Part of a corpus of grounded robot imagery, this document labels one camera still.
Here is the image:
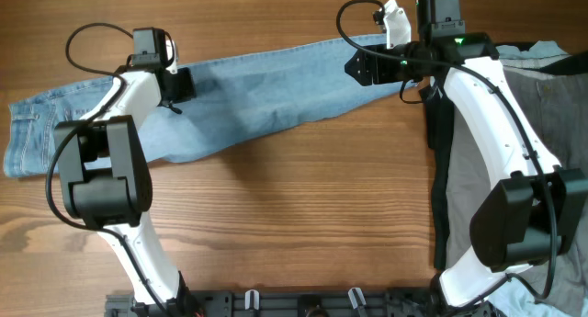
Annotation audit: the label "light blue shirt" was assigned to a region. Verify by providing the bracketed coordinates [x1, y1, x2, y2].
[496, 40, 569, 60]

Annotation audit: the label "black garment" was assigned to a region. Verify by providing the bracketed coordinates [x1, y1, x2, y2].
[424, 51, 587, 270]

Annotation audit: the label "light blue cloth bottom right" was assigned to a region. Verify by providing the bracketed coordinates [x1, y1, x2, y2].
[489, 280, 587, 317]

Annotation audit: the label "grey trousers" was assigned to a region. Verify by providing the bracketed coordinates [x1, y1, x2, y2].
[443, 63, 588, 317]

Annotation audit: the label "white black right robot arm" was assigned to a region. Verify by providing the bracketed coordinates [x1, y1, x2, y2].
[345, 0, 587, 316]

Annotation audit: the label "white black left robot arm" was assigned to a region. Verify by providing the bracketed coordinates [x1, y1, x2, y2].
[45, 28, 205, 316]

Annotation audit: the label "light blue denim jeans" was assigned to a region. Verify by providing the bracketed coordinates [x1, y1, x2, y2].
[3, 39, 401, 177]

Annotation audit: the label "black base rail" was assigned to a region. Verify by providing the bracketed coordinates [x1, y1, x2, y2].
[103, 287, 497, 317]

